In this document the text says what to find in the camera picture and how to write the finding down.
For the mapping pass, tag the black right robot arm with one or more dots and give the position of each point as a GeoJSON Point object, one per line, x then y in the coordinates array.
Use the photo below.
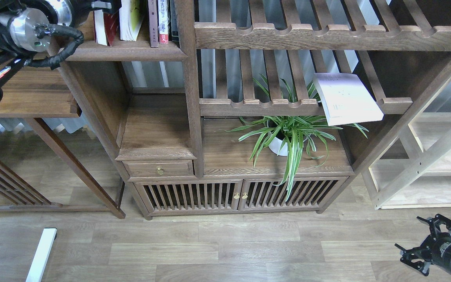
{"type": "Point", "coordinates": [439, 226]}

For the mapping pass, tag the dark upright book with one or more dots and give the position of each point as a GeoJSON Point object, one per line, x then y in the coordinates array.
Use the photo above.
{"type": "Point", "coordinates": [174, 32]}

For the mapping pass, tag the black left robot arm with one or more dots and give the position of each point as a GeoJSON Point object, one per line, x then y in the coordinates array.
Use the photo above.
{"type": "Point", "coordinates": [27, 27]}

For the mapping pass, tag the pale pink book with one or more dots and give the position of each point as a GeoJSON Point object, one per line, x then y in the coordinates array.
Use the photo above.
{"type": "Point", "coordinates": [345, 99]}

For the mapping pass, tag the red cover book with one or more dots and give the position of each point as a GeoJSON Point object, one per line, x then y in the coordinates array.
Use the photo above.
{"type": "Point", "coordinates": [106, 27]}

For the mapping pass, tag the dark wooden side table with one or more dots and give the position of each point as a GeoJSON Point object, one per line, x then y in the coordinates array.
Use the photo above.
{"type": "Point", "coordinates": [33, 95]}

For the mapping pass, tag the maroon upright book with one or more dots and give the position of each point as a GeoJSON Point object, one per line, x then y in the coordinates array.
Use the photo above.
{"type": "Point", "coordinates": [153, 23]}

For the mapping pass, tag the green spider plant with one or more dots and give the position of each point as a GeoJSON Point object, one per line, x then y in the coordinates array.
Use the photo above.
{"type": "Point", "coordinates": [296, 134]}

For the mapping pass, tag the white plant pot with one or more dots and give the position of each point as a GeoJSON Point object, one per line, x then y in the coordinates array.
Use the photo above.
{"type": "Point", "coordinates": [277, 147]}

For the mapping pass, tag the white metal leg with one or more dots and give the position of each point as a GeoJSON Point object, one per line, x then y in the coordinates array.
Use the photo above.
{"type": "Point", "coordinates": [41, 255]}

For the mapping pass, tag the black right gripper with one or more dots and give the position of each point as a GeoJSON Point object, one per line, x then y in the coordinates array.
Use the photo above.
{"type": "Point", "coordinates": [442, 250]}

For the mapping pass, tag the small wooden drawer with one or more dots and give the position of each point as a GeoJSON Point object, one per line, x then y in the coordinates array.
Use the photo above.
{"type": "Point", "coordinates": [140, 169]}

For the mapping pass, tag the white and yellow book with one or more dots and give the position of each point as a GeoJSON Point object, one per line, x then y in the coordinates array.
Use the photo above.
{"type": "Point", "coordinates": [131, 15]}

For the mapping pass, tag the dark wooden bookshelf cabinet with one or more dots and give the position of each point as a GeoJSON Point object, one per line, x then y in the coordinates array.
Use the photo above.
{"type": "Point", "coordinates": [252, 58]}

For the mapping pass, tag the red white upright book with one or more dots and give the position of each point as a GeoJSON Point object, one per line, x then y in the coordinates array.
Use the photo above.
{"type": "Point", "coordinates": [163, 21]}

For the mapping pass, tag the light wooden shelf unit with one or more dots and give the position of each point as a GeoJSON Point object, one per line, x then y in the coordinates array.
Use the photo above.
{"type": "Point", "coordinates": [415, 170]}

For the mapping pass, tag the right slatted cabinet door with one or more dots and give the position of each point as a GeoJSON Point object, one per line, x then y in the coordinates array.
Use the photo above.
{"type": "Point", "coordinates": [266, 195]}

